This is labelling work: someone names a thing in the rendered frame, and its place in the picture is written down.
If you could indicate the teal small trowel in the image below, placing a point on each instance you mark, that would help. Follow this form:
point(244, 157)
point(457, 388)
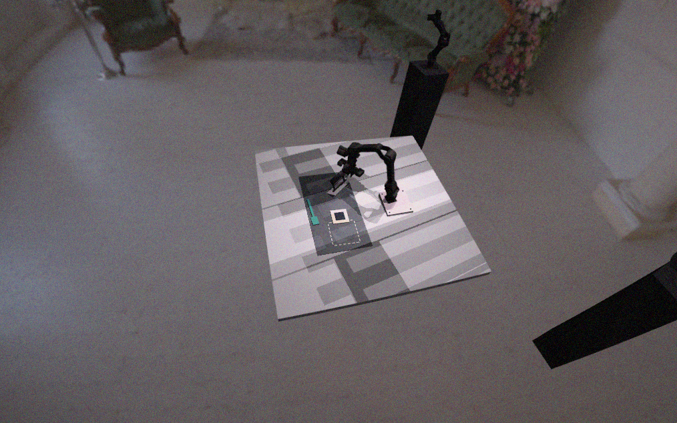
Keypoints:
point(314, 219)

